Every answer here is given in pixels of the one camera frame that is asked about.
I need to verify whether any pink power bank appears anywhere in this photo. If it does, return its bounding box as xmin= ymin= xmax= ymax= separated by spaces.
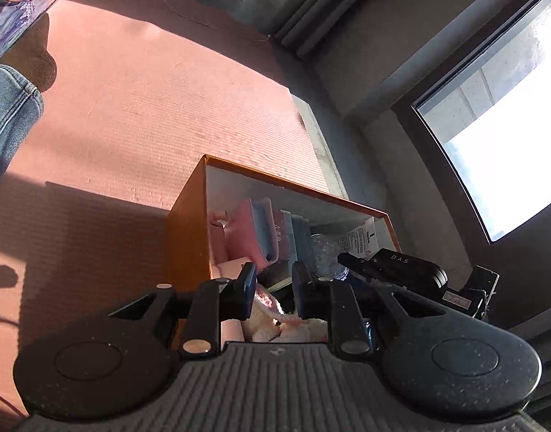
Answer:
xmin=216 ymin=257 xmax=250 ymax=279

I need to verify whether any crochet bunny toy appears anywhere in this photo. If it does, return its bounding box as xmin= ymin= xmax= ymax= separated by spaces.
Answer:
xmin=241 ymin=285 xmax=328 ymax=343

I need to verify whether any round clear lid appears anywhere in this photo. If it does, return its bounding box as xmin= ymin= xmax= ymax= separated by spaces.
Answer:
xmin=311 ymin=234 xmax=348 ymax=280

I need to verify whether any white tube bottle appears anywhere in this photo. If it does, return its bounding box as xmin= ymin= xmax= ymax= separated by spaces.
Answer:
xmin=339 ymin=217 xmax=379 ymax=258

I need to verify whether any pink notebook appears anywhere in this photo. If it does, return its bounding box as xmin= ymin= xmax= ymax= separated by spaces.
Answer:
xmin=225 ymin=198 xmax=279 ymax=272

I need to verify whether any black box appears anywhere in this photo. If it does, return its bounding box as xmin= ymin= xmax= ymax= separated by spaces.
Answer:
xmin=257 ymin=260 xmax=293 ymax=292

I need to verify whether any dark red small box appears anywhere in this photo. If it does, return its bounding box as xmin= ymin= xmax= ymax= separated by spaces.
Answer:
xmin=274 ymin=210 xmax=297 ymax=264

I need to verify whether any orange storage box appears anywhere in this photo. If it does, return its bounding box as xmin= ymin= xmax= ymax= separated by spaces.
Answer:
xmin=165 ymin=156 xmax=398 ymax=358

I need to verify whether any pink floor mat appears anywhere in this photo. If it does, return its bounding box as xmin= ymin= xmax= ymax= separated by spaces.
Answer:
xmin=0 ymin=0 xmax=327 ymax=430

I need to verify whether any grey curtain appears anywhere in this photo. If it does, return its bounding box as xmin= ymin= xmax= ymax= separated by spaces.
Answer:
xmin=267 ymin=0 xmax=358 ymax=59

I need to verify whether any blue jeans leg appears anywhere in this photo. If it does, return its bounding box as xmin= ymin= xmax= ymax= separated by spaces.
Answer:
xmin=0 ymin=64 xmax=44 ymax=180

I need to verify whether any brown sock foot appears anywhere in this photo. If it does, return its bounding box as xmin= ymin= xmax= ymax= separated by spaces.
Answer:
xmin=0 ymin=13 xmax=57 ymax=93

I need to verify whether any dark window frame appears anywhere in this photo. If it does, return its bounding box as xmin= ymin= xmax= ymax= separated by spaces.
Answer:
xmin=389 ymin=0 xmax=551 ymax=280

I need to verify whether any white charging cable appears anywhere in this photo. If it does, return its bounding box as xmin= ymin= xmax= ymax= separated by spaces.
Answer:
xmin=153 ymin=0 xmax=272 ymax=42

